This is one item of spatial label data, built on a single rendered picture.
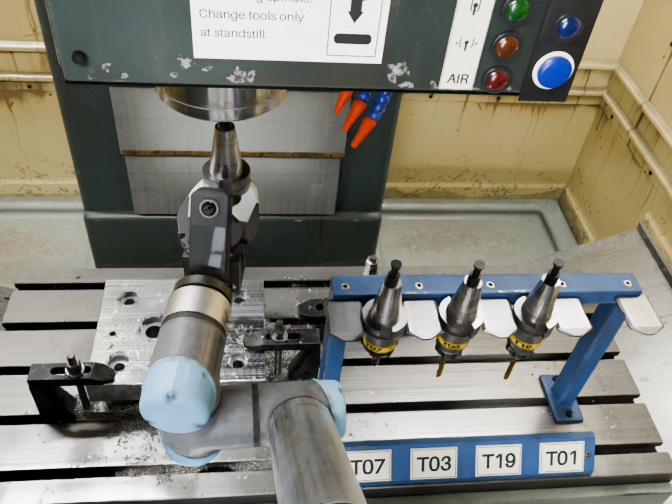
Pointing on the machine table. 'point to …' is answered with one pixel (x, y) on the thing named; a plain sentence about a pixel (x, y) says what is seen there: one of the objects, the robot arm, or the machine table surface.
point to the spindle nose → (220, 102)
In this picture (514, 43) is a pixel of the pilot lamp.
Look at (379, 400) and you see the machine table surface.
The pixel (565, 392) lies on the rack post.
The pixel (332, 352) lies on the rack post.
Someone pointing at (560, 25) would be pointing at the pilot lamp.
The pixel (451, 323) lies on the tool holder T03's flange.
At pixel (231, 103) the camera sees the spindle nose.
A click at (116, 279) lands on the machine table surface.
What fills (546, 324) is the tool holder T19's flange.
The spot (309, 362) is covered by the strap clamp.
